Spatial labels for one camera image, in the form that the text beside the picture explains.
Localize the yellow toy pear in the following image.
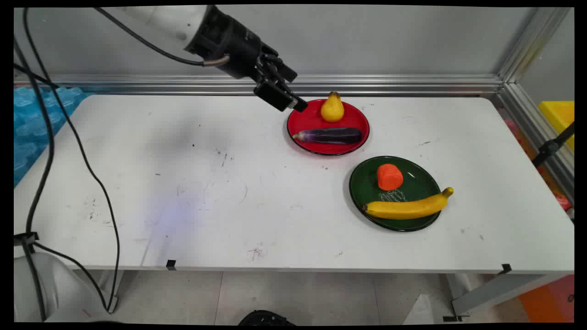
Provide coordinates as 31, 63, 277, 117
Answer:
320, 91, 345, 123

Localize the black cable strap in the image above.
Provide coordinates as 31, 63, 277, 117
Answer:
14, 232, 40, 247

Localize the blue bubble wrap sheet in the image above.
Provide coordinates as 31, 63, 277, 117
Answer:
14, 86, 90, 186

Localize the thin black cable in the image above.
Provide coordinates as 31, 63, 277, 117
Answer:
14, 34, 121, 314

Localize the long aluminium frame rail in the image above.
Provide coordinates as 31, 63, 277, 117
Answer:
14, 74, 504, 97

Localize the black stand clamp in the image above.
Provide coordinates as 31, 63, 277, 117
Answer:
532, 121, 575, 168

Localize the white table leg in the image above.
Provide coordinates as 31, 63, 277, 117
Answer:
94, 270, 125, 313

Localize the purple toy eggplant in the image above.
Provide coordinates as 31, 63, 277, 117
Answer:
292, 127, 363, 145

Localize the yellow plastic box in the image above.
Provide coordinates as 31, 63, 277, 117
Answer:
537, 100, 575, 152

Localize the orange box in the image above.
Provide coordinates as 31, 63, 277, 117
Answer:
518, 275, 575, 323

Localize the slanted aluminium frame post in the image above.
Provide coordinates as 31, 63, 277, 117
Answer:
498, 7, 571, 84

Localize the dark green round plate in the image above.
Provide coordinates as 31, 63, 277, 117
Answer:
349, 156, 443, 232

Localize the thick black cable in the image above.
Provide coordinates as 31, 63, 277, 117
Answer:
14, 7, 56, 322

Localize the aluminium side frame rail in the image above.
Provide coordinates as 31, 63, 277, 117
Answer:
498, 82, 575, 207

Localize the orange toy carrot chunk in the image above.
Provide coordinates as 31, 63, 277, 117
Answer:
377, 164, 404, 191

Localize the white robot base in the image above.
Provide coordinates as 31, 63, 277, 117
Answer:
14, 251, 117, 323

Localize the black round floor object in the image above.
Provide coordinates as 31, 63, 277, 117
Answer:
238, 310, 296, 326

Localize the grey metal table leg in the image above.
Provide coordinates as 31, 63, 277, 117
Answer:
443, 274, 562, 322

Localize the red round plate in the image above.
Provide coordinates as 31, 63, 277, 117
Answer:
287, 99, 370, 156

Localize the yellow toy banana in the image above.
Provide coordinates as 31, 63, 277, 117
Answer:
362, 187, 454, 220

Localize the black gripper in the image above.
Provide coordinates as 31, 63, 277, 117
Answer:
185, 5, 309, 113

